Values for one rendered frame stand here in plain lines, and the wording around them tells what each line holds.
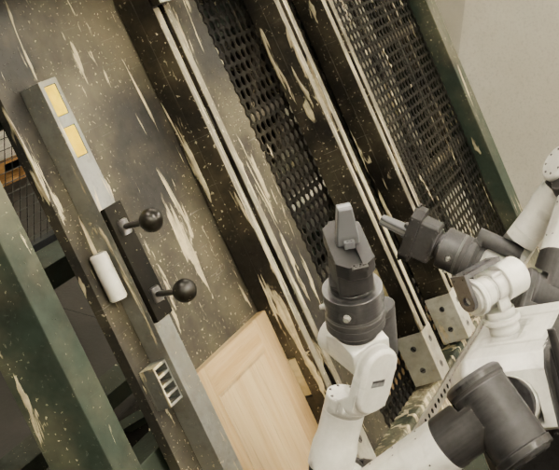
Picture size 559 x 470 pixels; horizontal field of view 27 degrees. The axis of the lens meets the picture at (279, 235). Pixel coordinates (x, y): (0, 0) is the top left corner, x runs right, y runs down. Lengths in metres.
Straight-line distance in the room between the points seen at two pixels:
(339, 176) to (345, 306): 0.98
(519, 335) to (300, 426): 0.49
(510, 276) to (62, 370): 0.75
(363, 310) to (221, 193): 0.59
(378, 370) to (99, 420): 0.41
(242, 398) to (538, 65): 3.88
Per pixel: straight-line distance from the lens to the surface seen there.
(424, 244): 2.41
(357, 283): 1.63
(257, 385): 2.13
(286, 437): 2.18
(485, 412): 1.78
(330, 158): 2.61
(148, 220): 1.77
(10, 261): 1.67
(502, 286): 1.96
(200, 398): 1.94
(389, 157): 2.82
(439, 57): 3.56
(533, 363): 1.89
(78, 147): 1.88
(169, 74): 2.16
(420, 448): 1.82
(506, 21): 5.74
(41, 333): 1.68
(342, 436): 1.80
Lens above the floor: 2.20
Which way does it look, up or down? 22 degrees down
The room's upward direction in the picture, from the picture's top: 4 degrees clockwise
